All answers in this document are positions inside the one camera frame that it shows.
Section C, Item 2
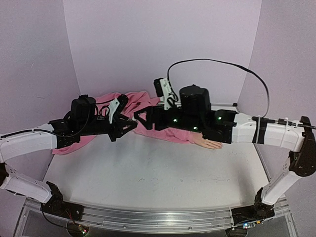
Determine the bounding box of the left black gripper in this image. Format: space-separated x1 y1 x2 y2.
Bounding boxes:
79 115 136 142

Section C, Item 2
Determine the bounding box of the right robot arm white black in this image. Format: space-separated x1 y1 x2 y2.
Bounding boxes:
134 85 316 227

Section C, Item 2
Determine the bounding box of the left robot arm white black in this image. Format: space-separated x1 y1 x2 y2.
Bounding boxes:
0 94 137 216

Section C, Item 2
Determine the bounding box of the pink sweatshirt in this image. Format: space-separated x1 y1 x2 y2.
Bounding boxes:
52 91 204 155

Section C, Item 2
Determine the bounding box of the mannequin hand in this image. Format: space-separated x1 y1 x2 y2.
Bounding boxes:
192 133 223 150

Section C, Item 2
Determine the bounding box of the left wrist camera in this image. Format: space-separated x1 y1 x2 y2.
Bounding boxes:
108 98 120 124

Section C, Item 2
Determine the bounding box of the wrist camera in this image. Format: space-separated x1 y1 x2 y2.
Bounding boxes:
108 98 120 124
154 78 179 110

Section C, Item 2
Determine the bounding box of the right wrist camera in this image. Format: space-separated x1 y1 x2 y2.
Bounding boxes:
154 78 179 110

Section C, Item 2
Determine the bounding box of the right black cable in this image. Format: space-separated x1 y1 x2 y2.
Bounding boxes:
167 58 270 118

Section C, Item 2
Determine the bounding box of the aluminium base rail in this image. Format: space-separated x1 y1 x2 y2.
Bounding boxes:
28 197 290 234

